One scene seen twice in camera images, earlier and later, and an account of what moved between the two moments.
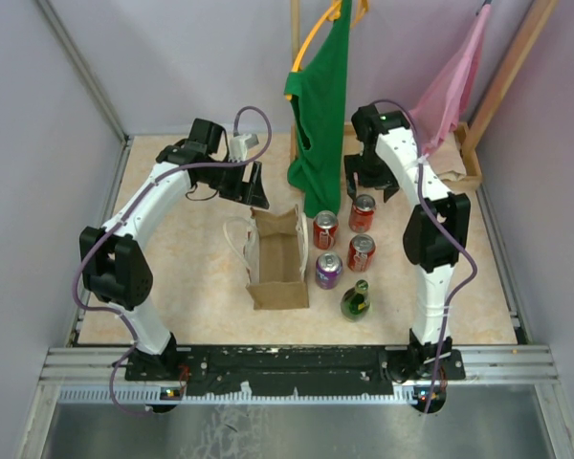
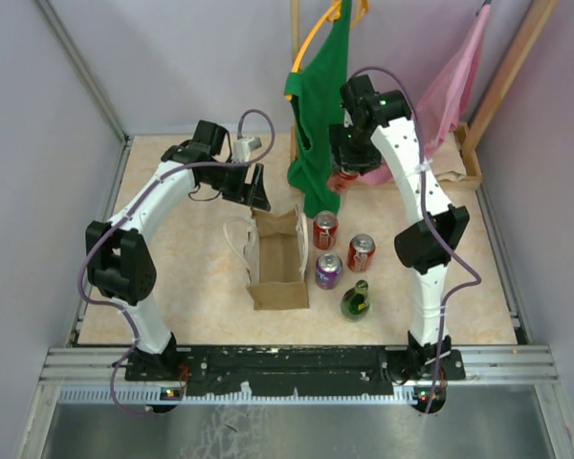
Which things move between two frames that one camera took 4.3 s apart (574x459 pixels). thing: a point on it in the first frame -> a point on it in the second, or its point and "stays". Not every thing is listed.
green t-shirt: [320, 100] stays
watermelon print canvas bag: [274, 250] stays
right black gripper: [386, 181] -> [365, 162]
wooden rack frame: [539, 24] stays
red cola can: [361, 216] -> [341, 182]
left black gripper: [250, 193] stays
